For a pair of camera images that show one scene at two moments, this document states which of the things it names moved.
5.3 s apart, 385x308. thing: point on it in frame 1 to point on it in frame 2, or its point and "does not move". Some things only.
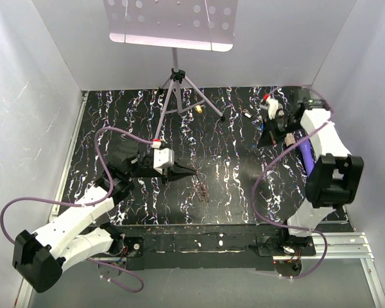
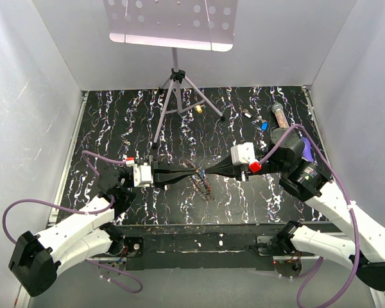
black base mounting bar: x=207 y=247 does not move
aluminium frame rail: x=24 y=294 does not move
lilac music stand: x=205 y=25 does not move
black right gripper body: x=276 y=131 to x=239 y=172
